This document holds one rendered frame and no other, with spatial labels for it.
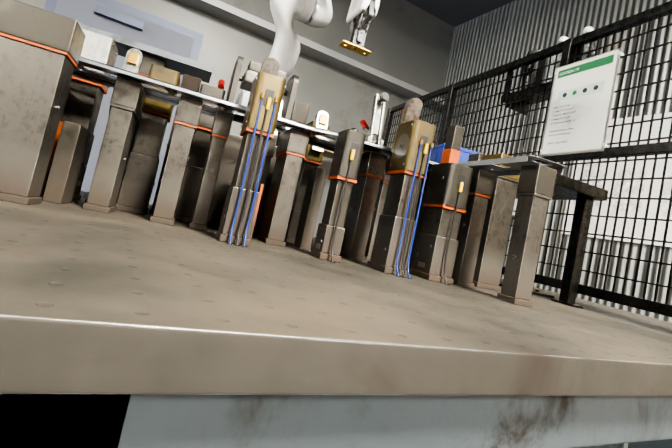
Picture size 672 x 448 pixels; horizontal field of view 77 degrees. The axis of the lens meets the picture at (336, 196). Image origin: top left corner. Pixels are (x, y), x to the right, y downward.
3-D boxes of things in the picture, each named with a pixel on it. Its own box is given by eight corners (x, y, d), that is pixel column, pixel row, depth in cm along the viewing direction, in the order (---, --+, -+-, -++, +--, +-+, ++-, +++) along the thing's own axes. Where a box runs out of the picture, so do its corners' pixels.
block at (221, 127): (189, 227, 98) (217, 108, 100) (188, 225, 105) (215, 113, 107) (206, 230, 100) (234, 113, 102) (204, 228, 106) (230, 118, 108)
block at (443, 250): (434, 284, 94) (459, 161, 96) (407, 274, 105) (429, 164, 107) (461, 289, 96) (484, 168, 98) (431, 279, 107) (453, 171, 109)
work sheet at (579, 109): (603, 150, 119) (621, 47, 121) (538, 156, 140) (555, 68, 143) (607, 152, 120) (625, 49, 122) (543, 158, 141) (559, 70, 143)
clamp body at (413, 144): (388, 277, 88) (422, 116, 90) (364, 267, 99) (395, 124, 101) (415, 281, 90) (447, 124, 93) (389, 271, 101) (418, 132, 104)
